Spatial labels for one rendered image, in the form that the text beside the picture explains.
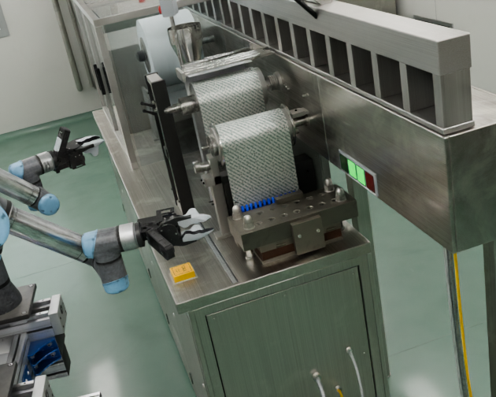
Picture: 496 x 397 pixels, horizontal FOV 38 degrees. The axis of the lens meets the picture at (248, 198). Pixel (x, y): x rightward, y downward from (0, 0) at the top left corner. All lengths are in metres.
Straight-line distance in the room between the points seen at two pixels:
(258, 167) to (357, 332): 0.66
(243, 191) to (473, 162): 0.95
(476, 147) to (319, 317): 0.95
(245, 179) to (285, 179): 0.14
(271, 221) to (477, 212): 0.77
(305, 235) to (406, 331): 1.29
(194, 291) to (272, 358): 0.37
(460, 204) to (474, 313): 1.88
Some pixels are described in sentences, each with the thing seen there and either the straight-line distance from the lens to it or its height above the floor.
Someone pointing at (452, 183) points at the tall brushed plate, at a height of 1.32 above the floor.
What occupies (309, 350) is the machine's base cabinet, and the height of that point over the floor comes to 0.57.
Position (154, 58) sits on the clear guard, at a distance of 3.31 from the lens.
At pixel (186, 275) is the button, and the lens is 2.34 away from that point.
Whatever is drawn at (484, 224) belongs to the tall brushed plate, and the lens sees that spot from 1.80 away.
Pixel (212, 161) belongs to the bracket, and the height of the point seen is 1.19.
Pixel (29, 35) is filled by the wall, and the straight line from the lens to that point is 7.81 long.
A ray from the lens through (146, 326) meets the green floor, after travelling 3.89.
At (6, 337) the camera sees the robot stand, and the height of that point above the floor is 0.73.
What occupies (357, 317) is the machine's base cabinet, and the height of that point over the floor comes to 0.63.
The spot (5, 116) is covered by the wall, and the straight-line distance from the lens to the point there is 7.97.
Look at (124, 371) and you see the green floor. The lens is 3.62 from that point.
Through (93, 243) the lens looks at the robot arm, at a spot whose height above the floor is 1.20.
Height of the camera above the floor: 2.04
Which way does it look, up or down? 24 degrees down
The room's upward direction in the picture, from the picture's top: 11 degrees counter-clockwise
